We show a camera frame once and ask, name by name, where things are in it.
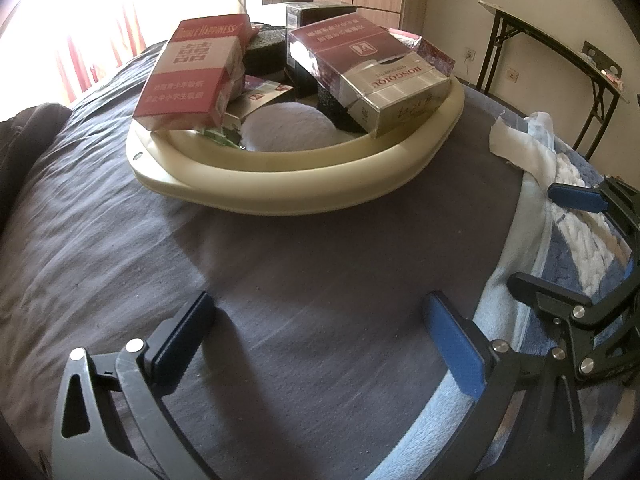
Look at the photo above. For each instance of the cardboard box with holes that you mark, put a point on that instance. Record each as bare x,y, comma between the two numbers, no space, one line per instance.
595,54

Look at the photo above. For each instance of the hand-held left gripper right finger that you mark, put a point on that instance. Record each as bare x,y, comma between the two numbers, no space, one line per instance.
452,345

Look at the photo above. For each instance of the cream plastic basin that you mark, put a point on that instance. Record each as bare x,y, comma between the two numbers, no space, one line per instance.
300,190

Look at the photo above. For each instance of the red and white carton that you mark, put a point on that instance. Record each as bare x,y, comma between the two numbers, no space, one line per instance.
185,75

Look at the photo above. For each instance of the green and white box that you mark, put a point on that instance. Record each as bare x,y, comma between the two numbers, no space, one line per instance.
222,132

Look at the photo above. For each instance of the small red packet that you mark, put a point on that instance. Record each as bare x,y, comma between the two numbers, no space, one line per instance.
615,79

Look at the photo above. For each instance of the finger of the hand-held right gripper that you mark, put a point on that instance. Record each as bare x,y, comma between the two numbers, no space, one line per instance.
575,197
540,287

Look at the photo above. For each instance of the white and red curtain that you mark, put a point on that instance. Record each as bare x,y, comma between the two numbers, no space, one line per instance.
90,45

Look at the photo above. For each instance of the red patterned box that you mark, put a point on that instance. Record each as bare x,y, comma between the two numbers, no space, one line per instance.
435,57

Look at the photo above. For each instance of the dark cloth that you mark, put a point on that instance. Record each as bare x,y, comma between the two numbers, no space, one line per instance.
25,130

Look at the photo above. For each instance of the maroon and silver carton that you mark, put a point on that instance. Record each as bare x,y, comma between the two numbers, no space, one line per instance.
350,45

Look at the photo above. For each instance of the wall socket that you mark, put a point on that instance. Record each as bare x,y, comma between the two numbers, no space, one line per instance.
470,54
513,75

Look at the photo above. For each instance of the large white cloth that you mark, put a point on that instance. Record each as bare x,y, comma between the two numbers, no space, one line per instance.
520,150

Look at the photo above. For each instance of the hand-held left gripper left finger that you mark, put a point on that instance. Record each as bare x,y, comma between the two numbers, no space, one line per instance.
177,340

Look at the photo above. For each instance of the small black foam cylinder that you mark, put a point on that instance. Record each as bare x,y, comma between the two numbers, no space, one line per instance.
265,50

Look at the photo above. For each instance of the grey round container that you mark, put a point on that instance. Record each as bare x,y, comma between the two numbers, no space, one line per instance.
285,127

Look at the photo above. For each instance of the black-legged folding table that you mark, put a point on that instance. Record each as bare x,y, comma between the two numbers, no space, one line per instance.
530,25

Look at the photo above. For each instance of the small white and red box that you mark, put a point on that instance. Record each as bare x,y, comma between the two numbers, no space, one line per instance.
262,94

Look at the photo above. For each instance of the grey bed sheet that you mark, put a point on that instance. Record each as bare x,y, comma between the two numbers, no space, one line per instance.
250,270

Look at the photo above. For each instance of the blue and white blanket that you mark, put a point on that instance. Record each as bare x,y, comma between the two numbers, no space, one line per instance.
500,250

